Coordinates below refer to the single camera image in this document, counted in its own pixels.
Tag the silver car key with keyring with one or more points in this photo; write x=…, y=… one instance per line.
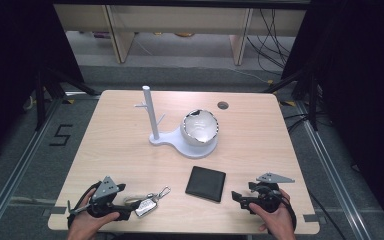
x=146, y=207

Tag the yellow black floor tape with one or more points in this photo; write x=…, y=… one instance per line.
x=287, y=103

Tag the person's left hand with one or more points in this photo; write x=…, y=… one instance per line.
x=83, y=223

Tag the black curtain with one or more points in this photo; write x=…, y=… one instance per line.
x=356, y=83
x=13, y=66

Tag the beige wooden desk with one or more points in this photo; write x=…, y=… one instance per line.
x=180, y=18

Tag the white branched key stand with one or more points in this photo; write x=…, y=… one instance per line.
x=186, y=150

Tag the black leather wallet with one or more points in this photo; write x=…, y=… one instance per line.
x=205, y=184

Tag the aluminium floor rail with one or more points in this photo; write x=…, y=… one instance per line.
x=20, y=170
x=333, y=173

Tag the grey tape strip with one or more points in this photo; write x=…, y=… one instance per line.
x=310, y=218
x=58, y=210

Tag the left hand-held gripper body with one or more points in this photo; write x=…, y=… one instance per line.
x=105, y=190

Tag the black metal stand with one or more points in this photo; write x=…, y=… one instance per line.
x=40, y=100
x=313, y=100

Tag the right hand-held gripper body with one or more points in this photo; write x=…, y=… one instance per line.
x=268, y=198

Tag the person's right hand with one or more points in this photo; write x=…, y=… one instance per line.
x=280, y=223

